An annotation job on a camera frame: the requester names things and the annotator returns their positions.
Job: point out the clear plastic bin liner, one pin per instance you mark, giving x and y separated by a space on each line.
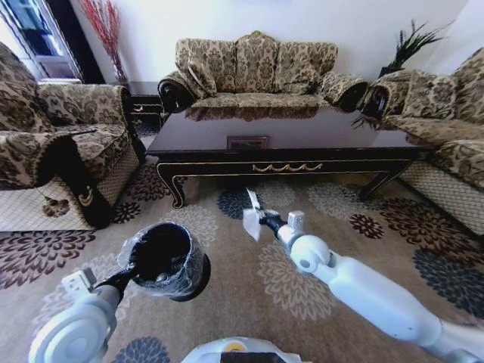
189 278

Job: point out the beige floral patterned rug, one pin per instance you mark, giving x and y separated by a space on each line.
234 295

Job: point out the floral three-seat sofa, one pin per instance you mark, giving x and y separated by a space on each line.
257 68

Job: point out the black round trash bin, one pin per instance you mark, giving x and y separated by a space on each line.
166 247

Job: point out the red decorative branches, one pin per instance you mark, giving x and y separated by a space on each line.
104 26

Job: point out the floral throw pillow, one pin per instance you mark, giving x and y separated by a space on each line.
202 77

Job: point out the green potted plant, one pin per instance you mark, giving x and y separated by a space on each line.
414 43

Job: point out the floral armchair with dark trim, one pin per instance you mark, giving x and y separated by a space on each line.
56 106

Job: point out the dark side table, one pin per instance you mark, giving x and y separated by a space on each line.
145 104

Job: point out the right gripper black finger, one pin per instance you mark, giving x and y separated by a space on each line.
254 202

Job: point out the bright window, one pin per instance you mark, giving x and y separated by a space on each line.
41 38

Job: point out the dark glossy coffee table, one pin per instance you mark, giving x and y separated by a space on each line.
287 132

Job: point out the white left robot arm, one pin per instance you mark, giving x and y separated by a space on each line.
75 325

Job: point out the floral sofa with quilted base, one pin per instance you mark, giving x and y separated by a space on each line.
446 125

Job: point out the white robot front shell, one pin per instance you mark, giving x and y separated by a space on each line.
238 349

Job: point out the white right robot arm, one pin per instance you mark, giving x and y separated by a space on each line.
359 287

